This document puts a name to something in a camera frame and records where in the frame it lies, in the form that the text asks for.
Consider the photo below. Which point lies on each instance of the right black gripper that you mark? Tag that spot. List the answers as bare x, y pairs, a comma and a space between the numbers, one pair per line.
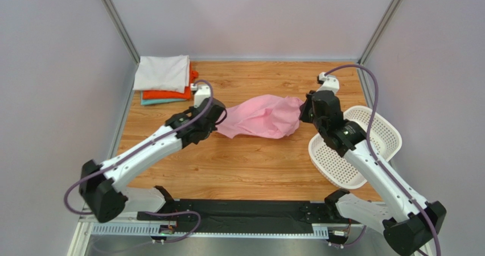
306, 108

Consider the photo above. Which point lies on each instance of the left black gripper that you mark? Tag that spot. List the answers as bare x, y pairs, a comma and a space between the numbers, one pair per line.
192, 108

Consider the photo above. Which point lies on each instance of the pink t shirt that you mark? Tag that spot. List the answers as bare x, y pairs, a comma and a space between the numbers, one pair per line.
266, 116

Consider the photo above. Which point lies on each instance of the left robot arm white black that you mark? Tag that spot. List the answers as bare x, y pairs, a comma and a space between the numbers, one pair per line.
104, 186

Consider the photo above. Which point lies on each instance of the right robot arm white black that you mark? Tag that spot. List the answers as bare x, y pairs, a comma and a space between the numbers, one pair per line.
408, 221

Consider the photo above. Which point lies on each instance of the folded orange t shirt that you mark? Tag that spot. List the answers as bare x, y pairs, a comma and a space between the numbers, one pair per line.
163, 94

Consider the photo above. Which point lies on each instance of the folded teal t shirt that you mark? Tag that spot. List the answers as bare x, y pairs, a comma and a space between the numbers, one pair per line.
146, 102

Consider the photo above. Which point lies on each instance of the folded white t shirt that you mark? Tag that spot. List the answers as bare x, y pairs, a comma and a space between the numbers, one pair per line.
163, 73

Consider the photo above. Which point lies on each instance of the white perforated plastic basket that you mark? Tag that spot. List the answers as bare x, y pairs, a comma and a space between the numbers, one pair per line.
385, 138

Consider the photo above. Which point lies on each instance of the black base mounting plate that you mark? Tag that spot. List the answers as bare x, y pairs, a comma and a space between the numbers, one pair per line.
249, 216

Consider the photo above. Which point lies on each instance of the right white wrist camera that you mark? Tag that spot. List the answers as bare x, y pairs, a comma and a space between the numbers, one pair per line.
328, 82

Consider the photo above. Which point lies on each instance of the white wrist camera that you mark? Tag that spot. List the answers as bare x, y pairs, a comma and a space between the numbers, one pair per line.
200, 92
328, 82

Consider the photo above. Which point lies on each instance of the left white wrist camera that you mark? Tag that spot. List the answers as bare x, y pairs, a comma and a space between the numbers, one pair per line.
200, 92

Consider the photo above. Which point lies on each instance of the right aluminium corner post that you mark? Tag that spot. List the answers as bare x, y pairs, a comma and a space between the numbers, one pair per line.
379, 31

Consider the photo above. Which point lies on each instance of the aluminium corner post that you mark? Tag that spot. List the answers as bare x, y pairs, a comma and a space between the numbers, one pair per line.
121, 29
379, 31

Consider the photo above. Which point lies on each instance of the aluminium frame rail front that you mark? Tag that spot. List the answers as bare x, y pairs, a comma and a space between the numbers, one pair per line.
163, 225

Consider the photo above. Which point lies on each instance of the left aluminium corner post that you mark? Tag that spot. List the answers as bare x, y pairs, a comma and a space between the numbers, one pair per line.
121, 29

